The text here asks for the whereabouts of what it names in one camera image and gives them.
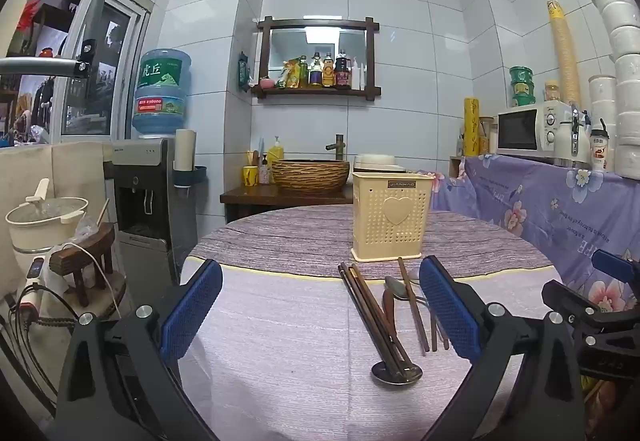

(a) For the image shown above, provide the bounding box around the dark sauce bottle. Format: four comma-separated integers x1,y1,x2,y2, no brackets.
335,50,350,88

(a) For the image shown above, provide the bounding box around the grey water dispenser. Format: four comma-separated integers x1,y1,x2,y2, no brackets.
111,137,198,287

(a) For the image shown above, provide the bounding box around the purple striped tablecloth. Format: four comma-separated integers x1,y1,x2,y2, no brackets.
180,205,566,441

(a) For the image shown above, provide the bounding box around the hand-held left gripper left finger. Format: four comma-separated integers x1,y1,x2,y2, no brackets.
55,258,224,441

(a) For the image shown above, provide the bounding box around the white microwave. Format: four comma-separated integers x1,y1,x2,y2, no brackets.
495,102,576,159

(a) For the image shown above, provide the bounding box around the wooden-handled metal spoon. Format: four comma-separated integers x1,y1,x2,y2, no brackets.
382,276,409,338

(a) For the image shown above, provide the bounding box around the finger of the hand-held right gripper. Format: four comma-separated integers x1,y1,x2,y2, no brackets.
591,248,640,283
541,278,640,337

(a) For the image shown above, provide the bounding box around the tall stack of paper cups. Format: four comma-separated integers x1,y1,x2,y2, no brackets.
546,0,581,104

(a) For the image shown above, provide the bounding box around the woven pattern wash basin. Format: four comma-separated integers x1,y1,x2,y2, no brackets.
271,160,351,194

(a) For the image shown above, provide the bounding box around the cream cooking pot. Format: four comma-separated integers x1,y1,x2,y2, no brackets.
5,178,90,254

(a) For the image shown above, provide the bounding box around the stack of white paper bowls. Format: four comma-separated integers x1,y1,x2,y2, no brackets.
581,0,640,176

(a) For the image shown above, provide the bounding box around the yellow soap pump bottle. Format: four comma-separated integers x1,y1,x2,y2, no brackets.
266,136,286,172

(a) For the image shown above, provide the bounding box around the blue cup holder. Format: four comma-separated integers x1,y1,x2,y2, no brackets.
172,165,207,186

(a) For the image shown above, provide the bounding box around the stack of green cups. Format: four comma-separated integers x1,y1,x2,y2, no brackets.
509,66,536,108

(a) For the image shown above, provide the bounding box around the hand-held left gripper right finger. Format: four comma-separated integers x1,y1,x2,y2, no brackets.
418,255,586,441

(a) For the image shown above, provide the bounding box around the cream plastic utensil holder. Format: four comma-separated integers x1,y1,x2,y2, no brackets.
350,171,435,263

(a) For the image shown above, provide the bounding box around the purple floral cloth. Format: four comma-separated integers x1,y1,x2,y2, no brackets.
430,153,640,312

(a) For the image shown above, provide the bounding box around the wooden framed mirror shelf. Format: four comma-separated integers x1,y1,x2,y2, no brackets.
251,16,382,98

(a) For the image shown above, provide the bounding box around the dark wooden washstand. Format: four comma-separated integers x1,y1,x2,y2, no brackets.
220,183,356,224

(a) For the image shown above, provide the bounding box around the bamboo style faucet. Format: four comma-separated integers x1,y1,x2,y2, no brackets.
325,134,347,162

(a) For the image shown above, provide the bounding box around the white rice cooker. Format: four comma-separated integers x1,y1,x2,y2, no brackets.
353,153,406,174

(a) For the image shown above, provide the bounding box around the white power strip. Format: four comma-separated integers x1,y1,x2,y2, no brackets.
17,258,47,318

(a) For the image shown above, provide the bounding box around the small wooden stool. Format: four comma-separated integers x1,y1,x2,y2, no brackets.
48,223,117,307

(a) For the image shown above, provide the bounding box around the blue water bottle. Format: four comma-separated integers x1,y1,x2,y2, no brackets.
131,48,193,139

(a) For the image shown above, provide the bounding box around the window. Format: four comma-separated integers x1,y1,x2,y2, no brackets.
0,0,153,142

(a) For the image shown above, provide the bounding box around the takeaway drink cup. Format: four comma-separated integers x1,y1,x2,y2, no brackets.
590,121,612,172

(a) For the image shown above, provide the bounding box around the yellow wrapped roll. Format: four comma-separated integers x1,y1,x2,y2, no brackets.
463,97,481,156

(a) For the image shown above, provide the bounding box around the paper cup tube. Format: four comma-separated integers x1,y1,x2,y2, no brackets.
173,129,196,172

